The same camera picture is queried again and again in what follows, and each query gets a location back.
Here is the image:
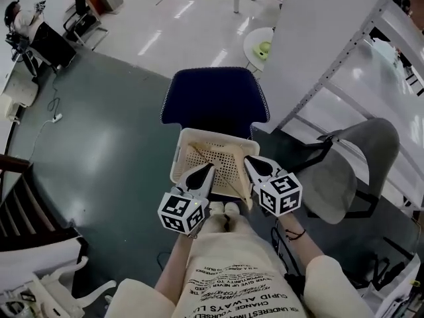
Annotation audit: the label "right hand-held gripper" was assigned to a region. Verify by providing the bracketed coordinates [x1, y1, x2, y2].
[244, 156, 304, 218]

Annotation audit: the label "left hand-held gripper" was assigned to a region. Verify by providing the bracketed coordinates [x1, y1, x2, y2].
[158, 163, 217, 235]

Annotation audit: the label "cream perforated plastic basket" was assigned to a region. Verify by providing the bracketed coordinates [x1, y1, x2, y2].
[170, 127, 260, 201]

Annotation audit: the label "wooden clothes hanger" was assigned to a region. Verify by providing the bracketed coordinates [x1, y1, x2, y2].
[190, 140, 255, 211]

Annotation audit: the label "person's left forearm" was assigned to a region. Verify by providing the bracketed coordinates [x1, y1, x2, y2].
[154, 233, 196, 306]

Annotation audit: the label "person's right forearm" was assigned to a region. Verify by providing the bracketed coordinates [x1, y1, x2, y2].
[280, 212, 329, 271]

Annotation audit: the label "beige box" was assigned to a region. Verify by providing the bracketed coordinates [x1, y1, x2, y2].
[97, 0, 125, 15]

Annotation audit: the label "person's beige trousers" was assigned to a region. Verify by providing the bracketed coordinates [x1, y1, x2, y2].
[205, 210, 256, 237]

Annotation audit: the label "grey shell chair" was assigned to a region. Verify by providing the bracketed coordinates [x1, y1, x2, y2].
[296, 117, 400, 225]

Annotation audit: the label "black wrist band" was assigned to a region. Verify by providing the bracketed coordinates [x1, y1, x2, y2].
[284, 229, 307, 242]

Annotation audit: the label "person's cream printed shirt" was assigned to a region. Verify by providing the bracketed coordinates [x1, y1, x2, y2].
[114, 225, 375, 318]

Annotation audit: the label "navy blue fabric chair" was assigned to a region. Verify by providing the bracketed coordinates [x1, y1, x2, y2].
[160, 66, 271, 138]

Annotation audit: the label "green desk fan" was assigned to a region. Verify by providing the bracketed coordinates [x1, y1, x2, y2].
[252, 40, 272, 62]

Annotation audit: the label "white metal shelf rack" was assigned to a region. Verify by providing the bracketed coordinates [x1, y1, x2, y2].
[274, 0, 424, 211]

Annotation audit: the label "white round table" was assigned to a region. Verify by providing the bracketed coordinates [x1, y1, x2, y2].
[243, 27, 275, 76]

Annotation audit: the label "white ornate carved furniture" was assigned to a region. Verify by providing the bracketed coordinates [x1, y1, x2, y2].
[31, 256, 117, 318]

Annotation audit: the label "dark wooden stair railing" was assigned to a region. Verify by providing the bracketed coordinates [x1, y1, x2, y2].
[0, 153, 85, 243]

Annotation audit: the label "white side desk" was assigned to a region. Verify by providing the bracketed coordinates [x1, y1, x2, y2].
[0, 235, 89, 318]

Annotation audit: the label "white workstation desk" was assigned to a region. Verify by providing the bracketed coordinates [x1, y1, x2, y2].
[0, 60, 40, 123]

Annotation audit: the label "black office chair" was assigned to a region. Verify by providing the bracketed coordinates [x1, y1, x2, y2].
[62, 0, 109, 51]

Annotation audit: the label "white power cable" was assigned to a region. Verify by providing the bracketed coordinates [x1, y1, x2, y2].
[28, 119, 56, 160]

